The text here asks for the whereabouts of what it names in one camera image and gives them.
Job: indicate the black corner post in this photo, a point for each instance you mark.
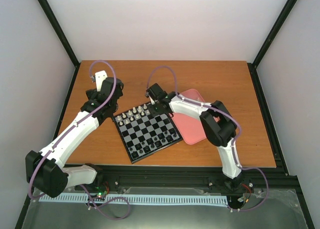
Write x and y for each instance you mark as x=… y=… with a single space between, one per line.
x=283 y=15
x=45 y=6

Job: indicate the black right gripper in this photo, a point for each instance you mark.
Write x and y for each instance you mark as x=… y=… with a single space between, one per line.
x=152 y=112

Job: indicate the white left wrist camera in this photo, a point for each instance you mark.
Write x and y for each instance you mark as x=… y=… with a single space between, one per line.
x=98 y=78

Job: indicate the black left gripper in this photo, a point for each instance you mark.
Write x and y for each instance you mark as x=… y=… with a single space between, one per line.
x=121 y=93

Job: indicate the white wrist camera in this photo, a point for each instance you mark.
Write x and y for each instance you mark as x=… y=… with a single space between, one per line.
x=98 y=78
x=152 y=101

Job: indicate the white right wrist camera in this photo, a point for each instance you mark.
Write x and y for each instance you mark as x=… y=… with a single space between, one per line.
x=152 y=101

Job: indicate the black aluminium frame rail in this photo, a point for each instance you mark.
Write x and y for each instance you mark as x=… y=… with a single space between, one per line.
x=209 y=179

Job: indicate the black grey chess board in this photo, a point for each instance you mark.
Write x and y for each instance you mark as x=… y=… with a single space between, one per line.
x=147 y=130

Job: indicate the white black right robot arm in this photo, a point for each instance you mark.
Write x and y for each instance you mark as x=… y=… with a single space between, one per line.
x=218 y=125

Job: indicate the pink plastic tray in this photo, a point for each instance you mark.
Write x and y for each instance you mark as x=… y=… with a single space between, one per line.
x=190 y=129

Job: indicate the left black corner post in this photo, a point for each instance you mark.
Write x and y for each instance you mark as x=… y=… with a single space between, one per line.
x=45 y=6

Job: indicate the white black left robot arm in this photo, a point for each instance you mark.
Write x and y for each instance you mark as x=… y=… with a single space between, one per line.
x=46 y=170

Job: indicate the white slotted cable duct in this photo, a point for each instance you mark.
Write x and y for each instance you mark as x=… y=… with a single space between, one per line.
x=142 y=199

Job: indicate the right black corner post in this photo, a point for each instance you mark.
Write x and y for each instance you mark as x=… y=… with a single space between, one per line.
x=283 y=15

